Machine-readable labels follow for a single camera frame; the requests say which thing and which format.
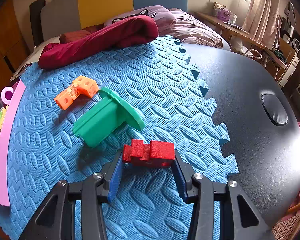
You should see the red printed block piece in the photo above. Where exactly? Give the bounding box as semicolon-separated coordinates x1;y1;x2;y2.
122;139;175;168

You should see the green flanged plastic spool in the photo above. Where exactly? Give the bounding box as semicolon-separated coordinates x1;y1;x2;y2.
72;88;145;148

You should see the orange plastic clip piece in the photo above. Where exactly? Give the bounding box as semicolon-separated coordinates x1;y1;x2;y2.
0;105;8;130

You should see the blue foam puzzle mat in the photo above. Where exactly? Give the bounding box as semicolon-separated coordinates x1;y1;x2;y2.
0;35;240;240

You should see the black padded massage table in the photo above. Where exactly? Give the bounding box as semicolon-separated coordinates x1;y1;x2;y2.
185;44;300;226

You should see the orange cube blocks piece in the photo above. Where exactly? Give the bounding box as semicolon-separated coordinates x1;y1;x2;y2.
54;75;99;110

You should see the pink white shallow tray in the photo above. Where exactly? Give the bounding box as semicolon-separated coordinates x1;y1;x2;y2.
0;80;26;206

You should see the maroon folded garment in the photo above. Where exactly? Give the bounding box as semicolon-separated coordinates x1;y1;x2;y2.
38;15;159;70

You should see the pinkish purple quilt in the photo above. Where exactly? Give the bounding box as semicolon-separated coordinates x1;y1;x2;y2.
159;8;224;49

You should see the beige canvas bag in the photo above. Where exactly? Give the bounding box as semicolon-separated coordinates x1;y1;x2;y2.
10;35;60;82

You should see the wooden side table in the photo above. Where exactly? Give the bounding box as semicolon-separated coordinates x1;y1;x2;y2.
194;11;288;71

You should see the folding chair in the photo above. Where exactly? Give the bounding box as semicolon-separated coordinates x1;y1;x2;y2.
262;38;299;87

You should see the purple cat pillow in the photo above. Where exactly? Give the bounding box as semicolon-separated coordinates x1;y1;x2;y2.
104;5;177;36

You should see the pink storage box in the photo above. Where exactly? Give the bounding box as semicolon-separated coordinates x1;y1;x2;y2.
212;2;237;24

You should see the wooden wardrobe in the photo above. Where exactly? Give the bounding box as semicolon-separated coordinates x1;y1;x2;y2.
0;0;30;93

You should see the pink curtain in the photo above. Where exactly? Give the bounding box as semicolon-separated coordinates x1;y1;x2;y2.
243;0;280;49

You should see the grey yellow blue headboard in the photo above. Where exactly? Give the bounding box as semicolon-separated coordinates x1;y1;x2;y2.
40;0;188;40

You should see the black rolled mat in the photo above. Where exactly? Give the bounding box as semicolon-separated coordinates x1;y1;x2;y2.
29;0;46;47

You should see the white handled bag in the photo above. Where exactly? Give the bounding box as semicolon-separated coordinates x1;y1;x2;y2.
230;36;262;60

